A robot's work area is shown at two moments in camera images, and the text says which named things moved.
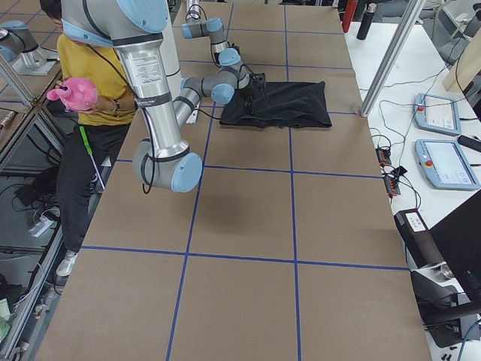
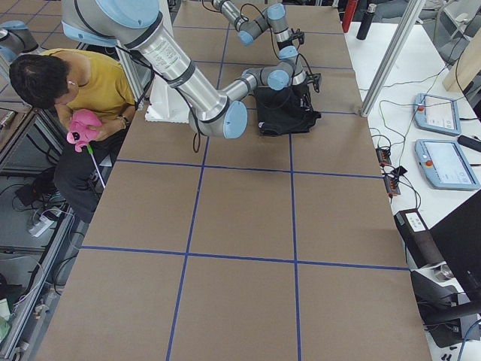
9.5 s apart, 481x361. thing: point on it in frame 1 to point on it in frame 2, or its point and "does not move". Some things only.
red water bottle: x=349 y=14 does not move
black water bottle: x=366 y=22 does not move
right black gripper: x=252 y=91 to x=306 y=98
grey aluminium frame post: x=393 y=56 does not move
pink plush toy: x=77 y=93 to x=85 y=127
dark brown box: x=419 y=241 does not move
